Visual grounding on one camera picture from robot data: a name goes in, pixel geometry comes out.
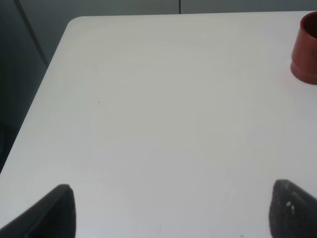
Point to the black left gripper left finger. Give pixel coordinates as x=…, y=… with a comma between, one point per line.
x=53, y=216

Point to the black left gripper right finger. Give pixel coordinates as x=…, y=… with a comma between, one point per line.
x=292, y=211

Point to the red plastic cup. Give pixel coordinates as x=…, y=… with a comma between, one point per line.
x=304, y=54

